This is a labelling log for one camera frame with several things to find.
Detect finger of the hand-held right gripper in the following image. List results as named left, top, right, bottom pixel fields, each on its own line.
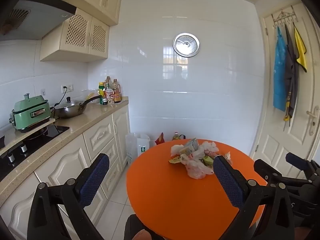
left=254, top=159, right=309, bottom=187
left=286, top=152, right=320, bottom=179

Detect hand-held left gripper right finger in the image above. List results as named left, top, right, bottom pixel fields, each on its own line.
left=213, top=155, right=295, bottom=240

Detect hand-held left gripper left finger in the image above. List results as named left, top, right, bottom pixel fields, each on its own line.
left=27, top=153, right=110, bottom=240

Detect white plastic bag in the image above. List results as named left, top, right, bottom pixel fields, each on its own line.
left=180, top=152, right=215, bottom=180

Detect white tissue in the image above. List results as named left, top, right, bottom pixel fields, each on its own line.
left=200, top=141, right=220, bottom=156

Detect printed drink carton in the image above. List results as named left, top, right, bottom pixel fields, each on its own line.
left=179, top=138, right=200, bottom=155

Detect cream kitchen counter cabinets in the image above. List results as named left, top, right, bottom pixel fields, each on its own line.
left=0, top=97, right=130, bottom=240

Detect white panel door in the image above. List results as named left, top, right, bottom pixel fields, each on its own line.
left=250, top=2, right=320, bottom=165

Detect white paper bag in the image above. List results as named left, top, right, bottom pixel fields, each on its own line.
left=126, top=132, right=150, bottom=165

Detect person's dark trouser leg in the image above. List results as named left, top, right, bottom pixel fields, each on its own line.
left=124, top=214, right=153, bottom=240

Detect black gas cooktop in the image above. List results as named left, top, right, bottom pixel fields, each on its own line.
left=0, top=124, right=70, bottom=165

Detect grey apron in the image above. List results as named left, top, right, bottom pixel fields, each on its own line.
left=283, top=25, right=300, bottom=132

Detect clear plastic container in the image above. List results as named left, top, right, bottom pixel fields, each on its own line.
left=82, top=89, right=100, bottom=103

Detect blue apron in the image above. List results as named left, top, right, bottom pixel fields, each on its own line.
left=273, top=26, right=288, bottom=112

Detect green yellow-cap bottle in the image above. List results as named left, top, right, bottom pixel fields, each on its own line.
left=98, top=82, right=105, bottom=104

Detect green multi-cooker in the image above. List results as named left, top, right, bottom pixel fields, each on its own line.
left=9, top=93, right=52, bottom=133

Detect yellow cloth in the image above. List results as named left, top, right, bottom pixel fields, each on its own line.
left=294, top=25, right=307, bottom=73

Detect cream lattice door cabinet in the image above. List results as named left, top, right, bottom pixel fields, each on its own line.
left=40, top=8, right=110, bottom=63

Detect metal door hook rack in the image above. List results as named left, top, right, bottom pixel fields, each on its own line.
left=272, top=9, right=299, bottom=28

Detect round metal strainer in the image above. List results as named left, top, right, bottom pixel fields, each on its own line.
left=173, top=32, right=200, bottom=57

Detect grey range hood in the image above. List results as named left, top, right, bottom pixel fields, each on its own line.
left=0, top=0, right=77, bottom=40

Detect cream door handle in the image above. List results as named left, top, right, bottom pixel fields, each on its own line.
left=307, top=106, right=318, bottom=137

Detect frying pan with black handle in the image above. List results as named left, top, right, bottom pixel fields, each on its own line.
left=51, top=95, right=103, bottom=119

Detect brown bottle with handle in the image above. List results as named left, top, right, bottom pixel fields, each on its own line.
left=112, top=79, right=122, bottom=103

